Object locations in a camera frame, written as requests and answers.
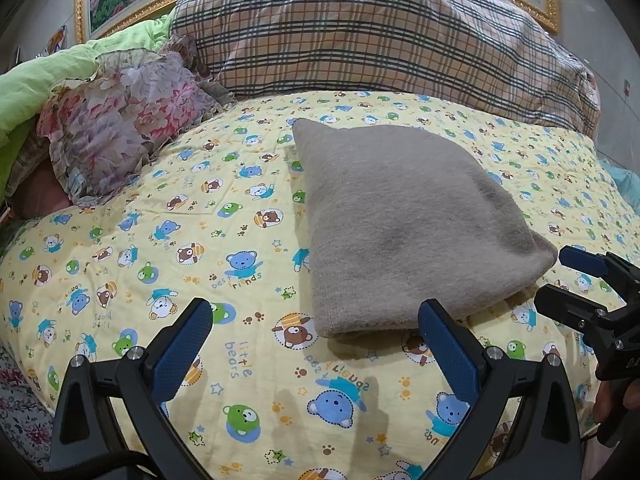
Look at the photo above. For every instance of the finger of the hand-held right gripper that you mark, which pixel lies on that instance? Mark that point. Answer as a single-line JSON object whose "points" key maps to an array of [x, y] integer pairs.
{"points": [[560, 305], [580, 258]]}

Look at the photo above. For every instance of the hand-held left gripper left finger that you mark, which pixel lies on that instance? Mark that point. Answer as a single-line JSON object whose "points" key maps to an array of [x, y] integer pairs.
{"points": [[182, 355]]}

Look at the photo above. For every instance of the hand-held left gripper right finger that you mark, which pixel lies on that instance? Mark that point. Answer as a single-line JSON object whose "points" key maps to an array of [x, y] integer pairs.
{"points": [[445, 355]]}

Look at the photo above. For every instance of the grey knitted sweater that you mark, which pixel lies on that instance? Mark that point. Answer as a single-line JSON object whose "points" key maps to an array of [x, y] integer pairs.
{"points": [[400, 220]]}

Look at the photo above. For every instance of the person's right hand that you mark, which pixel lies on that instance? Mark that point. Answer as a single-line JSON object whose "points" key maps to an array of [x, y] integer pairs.
{"points": [[605, 402]]}

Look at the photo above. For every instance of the teal cloth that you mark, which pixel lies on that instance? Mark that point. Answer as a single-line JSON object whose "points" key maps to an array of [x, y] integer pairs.
{"points": [[622, 177]]}

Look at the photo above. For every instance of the yellow bear-print bed sheet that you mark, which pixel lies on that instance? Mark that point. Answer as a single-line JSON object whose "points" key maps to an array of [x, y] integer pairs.
{"points": [[200, 240]]}

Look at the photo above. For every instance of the dark floral mattress cover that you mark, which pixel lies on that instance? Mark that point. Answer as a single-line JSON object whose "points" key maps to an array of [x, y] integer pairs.
{"points": [[20, 400]]}

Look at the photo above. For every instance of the pink cloth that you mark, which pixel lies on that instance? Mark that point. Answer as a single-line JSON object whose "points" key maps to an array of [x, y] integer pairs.
{"points": [[40, 195]]}

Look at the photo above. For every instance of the floral ruffled pillow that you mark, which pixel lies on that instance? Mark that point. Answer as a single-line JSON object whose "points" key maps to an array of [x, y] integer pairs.
{"points": [[115, 120]]}

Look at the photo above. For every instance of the plaid pillow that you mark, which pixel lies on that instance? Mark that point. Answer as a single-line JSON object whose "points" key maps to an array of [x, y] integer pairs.
{"points": [[375, 30]]}

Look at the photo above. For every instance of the green quilt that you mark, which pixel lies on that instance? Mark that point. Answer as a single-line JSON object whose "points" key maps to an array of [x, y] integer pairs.
{"points": [[45, 67]]}

